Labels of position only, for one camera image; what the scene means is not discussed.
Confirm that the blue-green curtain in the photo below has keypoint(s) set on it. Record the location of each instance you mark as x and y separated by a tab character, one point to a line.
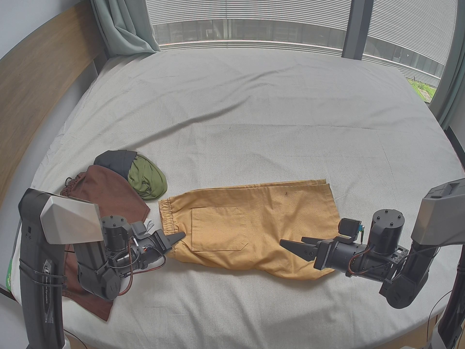
120	31

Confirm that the bed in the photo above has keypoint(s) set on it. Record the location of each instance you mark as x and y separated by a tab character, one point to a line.
272	122

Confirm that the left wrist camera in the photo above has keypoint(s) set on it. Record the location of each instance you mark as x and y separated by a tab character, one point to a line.
138	228

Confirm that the pale grey garment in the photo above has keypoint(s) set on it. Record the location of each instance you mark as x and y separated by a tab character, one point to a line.
149	227

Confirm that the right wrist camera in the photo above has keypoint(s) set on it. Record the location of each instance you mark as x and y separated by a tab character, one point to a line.
349	229

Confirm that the black garment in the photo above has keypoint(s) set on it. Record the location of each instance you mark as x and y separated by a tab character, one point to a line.
112	162

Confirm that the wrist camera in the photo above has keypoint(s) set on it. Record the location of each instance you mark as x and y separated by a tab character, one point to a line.
349	229
138	228

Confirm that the window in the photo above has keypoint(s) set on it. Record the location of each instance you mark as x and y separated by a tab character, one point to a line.
354	20

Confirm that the tan shorts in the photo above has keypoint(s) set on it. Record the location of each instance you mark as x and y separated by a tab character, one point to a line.
254	224

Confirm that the green garment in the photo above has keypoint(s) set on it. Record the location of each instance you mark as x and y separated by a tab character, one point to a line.
149	176

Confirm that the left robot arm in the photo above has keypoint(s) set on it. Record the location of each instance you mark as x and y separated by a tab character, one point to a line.
69	220

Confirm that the brown shorts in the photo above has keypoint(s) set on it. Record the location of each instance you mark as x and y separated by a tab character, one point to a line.
109	195

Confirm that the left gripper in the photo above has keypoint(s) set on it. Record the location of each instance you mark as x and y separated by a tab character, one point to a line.
158	247

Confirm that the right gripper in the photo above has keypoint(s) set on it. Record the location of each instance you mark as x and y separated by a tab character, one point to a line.
334	256

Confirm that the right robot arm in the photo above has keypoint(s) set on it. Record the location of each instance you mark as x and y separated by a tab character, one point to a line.
407	278

